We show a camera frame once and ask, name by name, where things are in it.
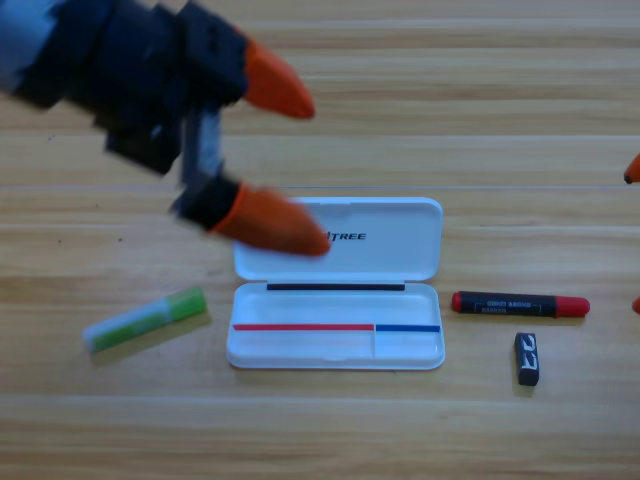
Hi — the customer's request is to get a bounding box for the green and white pen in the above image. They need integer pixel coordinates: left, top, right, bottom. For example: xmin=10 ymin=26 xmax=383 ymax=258
xmin=81 ymin=286 xmax=209 ymax=356

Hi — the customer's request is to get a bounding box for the red and black marker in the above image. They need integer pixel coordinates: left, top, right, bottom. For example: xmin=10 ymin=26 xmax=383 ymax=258
xmin=450 ymin=290 xmax=592 ymax=320

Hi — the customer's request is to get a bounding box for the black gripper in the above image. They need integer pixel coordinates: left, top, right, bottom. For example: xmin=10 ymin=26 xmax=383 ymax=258
xmin=14 ymin=0 xmax=317 ymax=190

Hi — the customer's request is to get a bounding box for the white Unitree pencil case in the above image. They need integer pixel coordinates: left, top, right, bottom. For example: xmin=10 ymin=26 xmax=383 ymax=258
xmin=225 ymin=196 xmax=447 ymax=372

